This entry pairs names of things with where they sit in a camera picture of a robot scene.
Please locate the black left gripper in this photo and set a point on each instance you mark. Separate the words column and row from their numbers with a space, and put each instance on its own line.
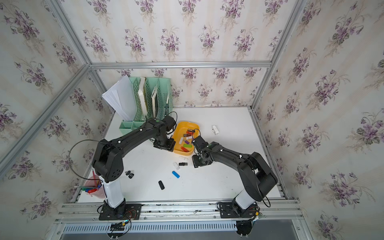
column 170, row 146

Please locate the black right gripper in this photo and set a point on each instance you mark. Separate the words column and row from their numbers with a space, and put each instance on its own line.
column 195, row 162

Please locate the yellow plastic storage box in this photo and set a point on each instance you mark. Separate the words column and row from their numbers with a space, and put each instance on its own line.
column 181, row 129

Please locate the black capsule usb drive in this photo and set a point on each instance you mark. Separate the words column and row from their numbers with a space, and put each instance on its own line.
column 161, row 185

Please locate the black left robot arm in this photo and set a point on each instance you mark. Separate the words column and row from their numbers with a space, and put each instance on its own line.
column 108, row 157

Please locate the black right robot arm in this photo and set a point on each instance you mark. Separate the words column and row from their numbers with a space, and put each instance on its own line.
column 256, row 175

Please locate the blue usb drive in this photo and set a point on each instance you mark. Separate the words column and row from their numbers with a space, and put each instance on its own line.
column 176, row 174

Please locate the small black usb pair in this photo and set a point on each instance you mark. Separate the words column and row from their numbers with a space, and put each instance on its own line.
column 129, row 174

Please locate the white small device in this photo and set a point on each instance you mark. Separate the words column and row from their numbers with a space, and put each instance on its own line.
column 215, row 130

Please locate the dark pen in organizer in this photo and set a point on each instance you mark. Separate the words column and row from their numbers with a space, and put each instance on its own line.
column 166, row 110

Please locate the beige notebook in organizer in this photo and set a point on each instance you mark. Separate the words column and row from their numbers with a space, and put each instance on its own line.
column 154, row 101

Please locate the green desk file organizer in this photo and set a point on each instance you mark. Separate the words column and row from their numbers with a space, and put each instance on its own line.
column 164, row 87

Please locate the white book in organizer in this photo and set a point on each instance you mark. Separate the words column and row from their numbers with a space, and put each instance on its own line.
column 142, row 96

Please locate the white paper stack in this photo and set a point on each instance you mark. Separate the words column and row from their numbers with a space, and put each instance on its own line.
column 121, row 98

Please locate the pink pen cup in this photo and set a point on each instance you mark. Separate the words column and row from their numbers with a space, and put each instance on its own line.
column 94, row 188

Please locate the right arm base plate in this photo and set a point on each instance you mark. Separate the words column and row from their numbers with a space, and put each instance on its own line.
column 230, row 210

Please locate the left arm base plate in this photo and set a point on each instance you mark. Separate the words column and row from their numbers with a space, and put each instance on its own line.
column 123, row 212

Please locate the aluminium front rail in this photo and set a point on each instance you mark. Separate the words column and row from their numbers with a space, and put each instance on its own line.
column 162, row 211

